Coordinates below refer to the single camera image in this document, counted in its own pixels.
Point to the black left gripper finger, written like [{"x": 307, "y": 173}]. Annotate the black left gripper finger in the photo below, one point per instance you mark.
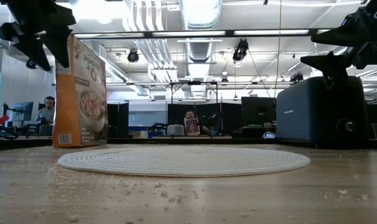
[
  {"x": 59, "y": 43},
  {"x": 26, "y": 40}
]

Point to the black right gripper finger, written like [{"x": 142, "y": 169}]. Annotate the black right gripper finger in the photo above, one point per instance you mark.
[
  {"x": 334, "y": 67},
  {"x": 347, "y": 34}
]

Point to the orange pumpkin cereal box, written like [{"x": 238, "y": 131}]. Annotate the orange pumpkin cereal box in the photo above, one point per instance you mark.
[{"x": 79, "y": 102}]

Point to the dark two-slot toaster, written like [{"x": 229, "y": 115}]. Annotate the dark two-slot toaster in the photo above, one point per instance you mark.
[{"x": 313, "y": 115}]

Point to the computer monitor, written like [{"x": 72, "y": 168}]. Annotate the computer monitor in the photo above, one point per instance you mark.
[
  {"x": 22, "y": 111},
  {"x": 258, "y": 110}
]

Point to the person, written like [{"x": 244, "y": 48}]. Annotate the person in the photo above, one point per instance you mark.
[{"x": 46, "y": 113}]

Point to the background cereal box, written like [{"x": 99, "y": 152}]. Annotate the background cereal box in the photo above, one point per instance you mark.
[{"x": 192, "y": 124}]

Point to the white round woven placemat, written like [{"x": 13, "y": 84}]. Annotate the white round woven placemat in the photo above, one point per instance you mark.
[{"x": 183, "y": 161}]

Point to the silver ventilation duct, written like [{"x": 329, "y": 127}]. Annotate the silver ventilation duct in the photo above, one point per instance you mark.
[{"x": 199, "y": 18}]

